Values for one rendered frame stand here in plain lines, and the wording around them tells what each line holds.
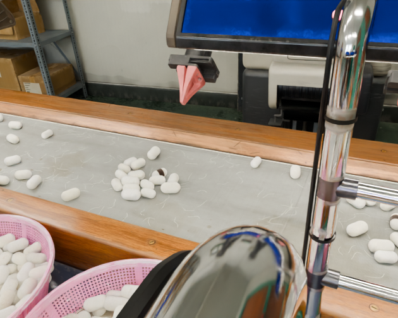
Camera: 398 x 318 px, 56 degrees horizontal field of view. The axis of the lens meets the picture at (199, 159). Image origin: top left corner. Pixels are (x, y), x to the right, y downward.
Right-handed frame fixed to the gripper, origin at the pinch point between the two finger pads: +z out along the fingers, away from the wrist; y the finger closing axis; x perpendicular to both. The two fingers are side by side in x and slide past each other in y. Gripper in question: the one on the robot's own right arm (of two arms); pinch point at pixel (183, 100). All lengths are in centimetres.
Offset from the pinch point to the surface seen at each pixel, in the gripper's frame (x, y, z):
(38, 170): -4.3, -26.7, 22.7
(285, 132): 13.7, 20.4, -1.2
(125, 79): 166, -149, -88
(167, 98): 178, -112, -81
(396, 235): -2.7, 43.6, 19.3
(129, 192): -6.8, -1.3, 22.9
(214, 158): 7.6, 7.6, 9.4
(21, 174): -8.1, -26.8, 24.8
